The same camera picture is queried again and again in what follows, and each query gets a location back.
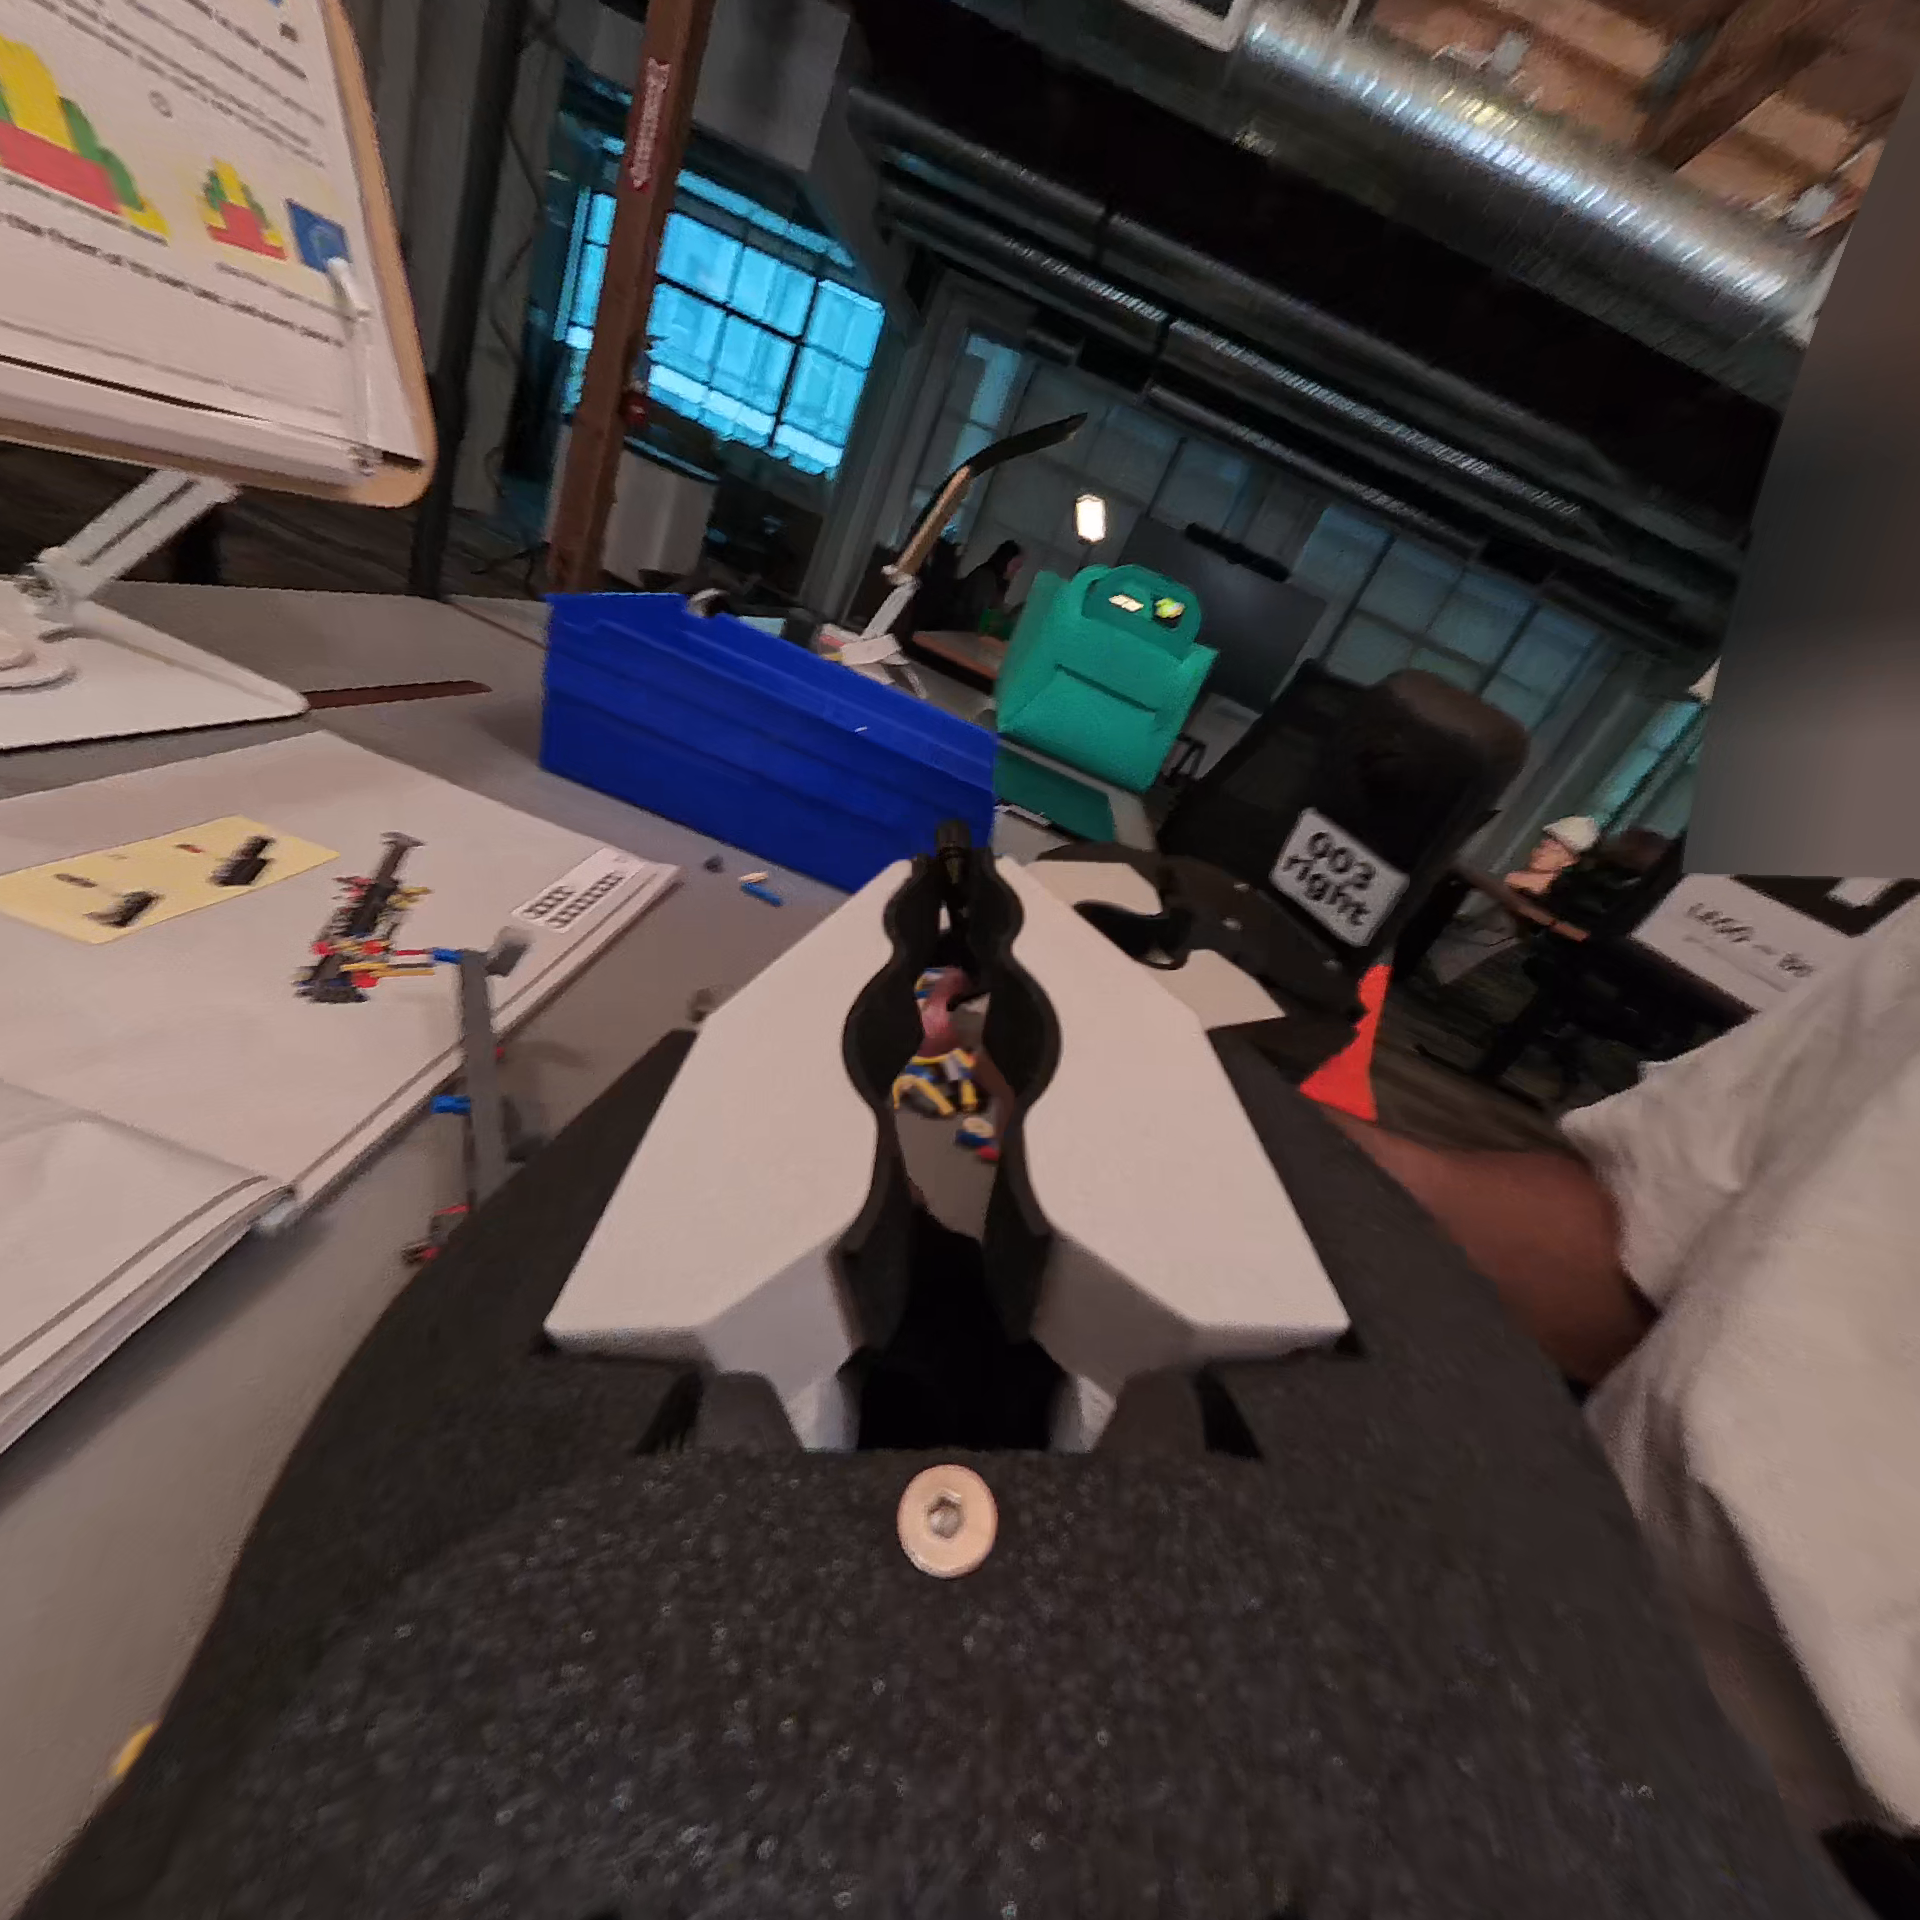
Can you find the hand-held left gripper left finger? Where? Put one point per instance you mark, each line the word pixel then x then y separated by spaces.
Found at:
pixel 721 1184

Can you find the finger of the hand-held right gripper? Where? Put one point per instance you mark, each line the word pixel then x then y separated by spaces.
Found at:
pixel 1095 887
pixel 1229 992

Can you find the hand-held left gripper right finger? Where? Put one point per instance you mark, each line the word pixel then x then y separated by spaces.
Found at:
pixel 1185 1184

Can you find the grey lego beam assembly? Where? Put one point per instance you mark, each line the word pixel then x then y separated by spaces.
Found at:
pixel 483 1079

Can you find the yellow lego connector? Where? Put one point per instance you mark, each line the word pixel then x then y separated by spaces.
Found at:
pixel 135 1749

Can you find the person's right hand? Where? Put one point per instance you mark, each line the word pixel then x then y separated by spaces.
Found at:
pixel 942 1010

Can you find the dark green flat tray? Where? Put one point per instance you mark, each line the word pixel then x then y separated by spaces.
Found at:
pixel 1067 796

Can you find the orange traffic cone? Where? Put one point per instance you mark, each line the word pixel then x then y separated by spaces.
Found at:
pixel 1349 1066

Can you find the black office chair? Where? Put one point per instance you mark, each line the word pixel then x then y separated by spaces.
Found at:
pixel 1245 764

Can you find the green plastic object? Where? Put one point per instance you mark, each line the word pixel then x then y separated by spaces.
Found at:
pixel 1095 692

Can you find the blue plastic bin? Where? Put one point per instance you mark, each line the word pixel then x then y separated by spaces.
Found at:
pixel 721 734

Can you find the white metal stand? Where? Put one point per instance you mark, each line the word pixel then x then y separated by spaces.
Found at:
pixel 946 511

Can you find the open instruction booklet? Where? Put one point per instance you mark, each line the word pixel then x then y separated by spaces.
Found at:
pixel 225 1037

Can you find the blue lit window panel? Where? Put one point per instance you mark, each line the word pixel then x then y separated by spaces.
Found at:
pixel 734 331

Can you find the wooden board white stand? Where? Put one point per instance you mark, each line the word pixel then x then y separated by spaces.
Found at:
pixel 389 376

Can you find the printed instruction sheet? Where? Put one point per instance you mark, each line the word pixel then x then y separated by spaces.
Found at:
pixel 181 226

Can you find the white wall light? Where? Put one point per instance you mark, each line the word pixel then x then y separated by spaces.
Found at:
pixel 1091 518

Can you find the silver ventilation duct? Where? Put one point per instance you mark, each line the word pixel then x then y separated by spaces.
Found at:
pixel 1500 166

